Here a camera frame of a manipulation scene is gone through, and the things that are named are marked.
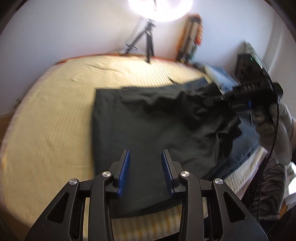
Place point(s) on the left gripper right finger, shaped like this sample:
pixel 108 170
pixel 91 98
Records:
pixel 171 170

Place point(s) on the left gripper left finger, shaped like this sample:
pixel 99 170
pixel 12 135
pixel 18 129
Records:
pixel 119 172

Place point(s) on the dark green pants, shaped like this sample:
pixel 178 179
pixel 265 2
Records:
pixel 146 121

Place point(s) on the right hand white glove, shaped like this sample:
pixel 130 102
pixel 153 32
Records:
pixel 278 136

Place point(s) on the green white patterned pillow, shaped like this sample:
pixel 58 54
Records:
pixel 248 49

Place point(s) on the folded blue jeans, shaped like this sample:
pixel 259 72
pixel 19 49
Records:
pixel 245 145

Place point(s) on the yellow striped bed sheet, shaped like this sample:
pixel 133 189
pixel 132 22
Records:
pixel 48 140

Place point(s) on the folded tripod with cloth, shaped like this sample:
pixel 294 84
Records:
pixel 190 39

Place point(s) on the black mini tripod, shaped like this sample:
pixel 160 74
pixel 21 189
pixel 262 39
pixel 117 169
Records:
pixel 137 34

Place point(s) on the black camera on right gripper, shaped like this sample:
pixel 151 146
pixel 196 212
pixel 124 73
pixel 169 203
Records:
pixel 250 75

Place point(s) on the white ring light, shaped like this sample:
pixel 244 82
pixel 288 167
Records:
pixel 161 11

